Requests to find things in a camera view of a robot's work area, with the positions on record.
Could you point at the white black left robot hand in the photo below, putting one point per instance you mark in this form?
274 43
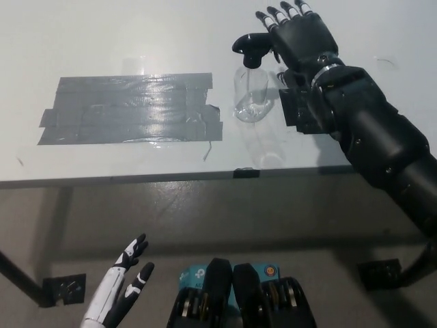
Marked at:
109 294

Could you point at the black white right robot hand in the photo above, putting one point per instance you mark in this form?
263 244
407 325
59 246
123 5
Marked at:
304 41

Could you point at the black trigger spray lid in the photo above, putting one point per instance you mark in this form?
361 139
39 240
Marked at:
251 44

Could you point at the clear plastic spray bottle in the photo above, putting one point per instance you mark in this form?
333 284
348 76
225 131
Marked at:
251 95

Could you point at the black desk leg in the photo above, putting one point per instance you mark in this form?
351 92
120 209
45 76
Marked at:
20 276
421 263

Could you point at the black left robot body block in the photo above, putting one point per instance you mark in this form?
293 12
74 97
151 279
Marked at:
218 280

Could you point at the black robot body block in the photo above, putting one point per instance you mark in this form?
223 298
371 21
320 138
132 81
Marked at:
218 280
247 287

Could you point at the black right robot body block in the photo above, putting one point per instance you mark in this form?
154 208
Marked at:
247 287

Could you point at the black tape square patch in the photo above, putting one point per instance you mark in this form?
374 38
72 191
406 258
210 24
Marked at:
302 114

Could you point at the teal cardboard box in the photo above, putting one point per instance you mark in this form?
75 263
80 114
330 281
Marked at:
192 275

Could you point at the grey duct tape patch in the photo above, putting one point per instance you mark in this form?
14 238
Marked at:
133 107

